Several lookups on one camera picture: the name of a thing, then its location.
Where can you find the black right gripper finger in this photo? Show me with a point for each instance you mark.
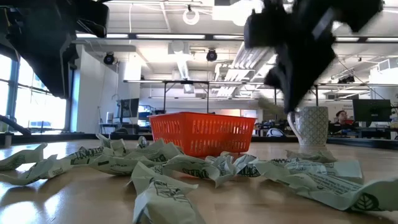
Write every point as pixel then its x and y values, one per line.
pixel 273 77
pixel 304 77

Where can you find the orange plastic basket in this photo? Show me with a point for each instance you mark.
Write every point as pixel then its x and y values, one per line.
pixel 202 133

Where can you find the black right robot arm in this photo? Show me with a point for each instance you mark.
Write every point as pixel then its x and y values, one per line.
pixel 357 12

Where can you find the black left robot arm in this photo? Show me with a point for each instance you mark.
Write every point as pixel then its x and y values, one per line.
pixel 40 46

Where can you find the patterned white mug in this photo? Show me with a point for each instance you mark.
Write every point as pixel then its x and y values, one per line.
pixel 311 127

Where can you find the person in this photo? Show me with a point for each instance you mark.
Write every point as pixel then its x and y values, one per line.
pixel 341 118

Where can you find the white black round object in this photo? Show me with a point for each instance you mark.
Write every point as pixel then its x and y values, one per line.
pixel 275 132

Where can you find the black ceiling spotlight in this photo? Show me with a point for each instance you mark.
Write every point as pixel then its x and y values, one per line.
pixel 211 55
pixel 109 59

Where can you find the wide black monitor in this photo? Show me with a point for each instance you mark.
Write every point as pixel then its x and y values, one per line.
pixel 371 110

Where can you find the small black monitor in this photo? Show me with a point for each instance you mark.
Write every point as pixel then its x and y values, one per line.
pixel 130 108

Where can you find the black metal rack frame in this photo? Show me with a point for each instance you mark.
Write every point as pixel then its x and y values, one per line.
pixel 186 82

